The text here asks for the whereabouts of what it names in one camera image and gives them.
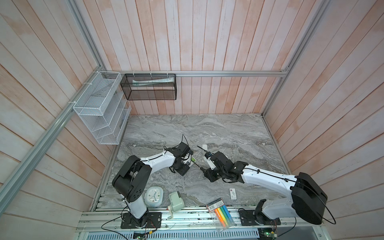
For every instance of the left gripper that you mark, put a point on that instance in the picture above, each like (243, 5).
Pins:
(183, 171)

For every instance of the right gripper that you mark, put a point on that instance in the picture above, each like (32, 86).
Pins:
(209, 175)

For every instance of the black yellow screwdriver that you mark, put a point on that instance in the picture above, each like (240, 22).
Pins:
(201, 168)

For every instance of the red white remote control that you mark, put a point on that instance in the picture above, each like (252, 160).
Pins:
(190, 161)

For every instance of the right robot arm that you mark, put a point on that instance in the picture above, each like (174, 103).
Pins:
(303, 197)

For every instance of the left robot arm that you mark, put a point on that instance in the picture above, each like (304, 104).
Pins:
(132, 178)

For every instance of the pale green alarm clock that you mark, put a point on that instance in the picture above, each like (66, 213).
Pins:
(154, 197)

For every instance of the pack of coloured markers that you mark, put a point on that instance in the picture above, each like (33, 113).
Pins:
(220, 215)

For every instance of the paper in black basket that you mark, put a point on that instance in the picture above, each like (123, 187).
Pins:
(150, 82)

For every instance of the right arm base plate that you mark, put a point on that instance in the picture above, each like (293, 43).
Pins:
(254, 218)

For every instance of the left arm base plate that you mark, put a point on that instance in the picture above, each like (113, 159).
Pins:
(149, 220)

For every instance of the black wire mesh basket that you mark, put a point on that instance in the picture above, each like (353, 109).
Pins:
(148, 93)

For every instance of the white wire mesh shelf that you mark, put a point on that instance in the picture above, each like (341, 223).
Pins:
(103, 109)

